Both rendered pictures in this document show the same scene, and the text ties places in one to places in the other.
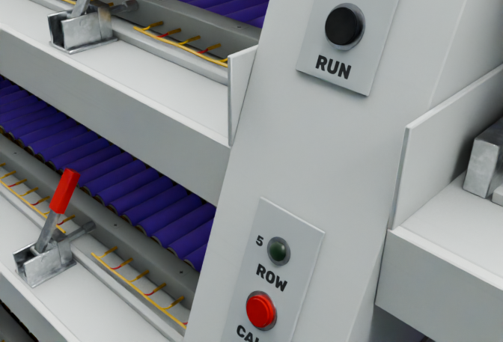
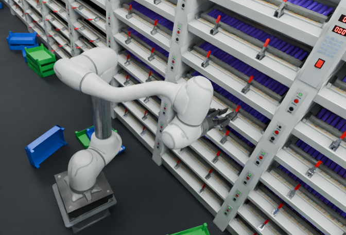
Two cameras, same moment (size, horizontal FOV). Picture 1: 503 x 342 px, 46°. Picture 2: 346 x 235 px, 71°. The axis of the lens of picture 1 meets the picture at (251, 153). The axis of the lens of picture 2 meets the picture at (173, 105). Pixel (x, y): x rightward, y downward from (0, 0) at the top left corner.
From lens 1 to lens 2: 0.93 m
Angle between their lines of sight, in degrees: 23
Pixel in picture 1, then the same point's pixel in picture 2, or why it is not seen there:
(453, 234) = (300, 128)
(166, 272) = (254, 120)
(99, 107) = (251, 103)
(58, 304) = (238, 124)
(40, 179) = (227, 102)
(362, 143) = (292, 119)
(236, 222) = (274, 122)
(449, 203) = (300, 124)
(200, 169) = (268, 115)
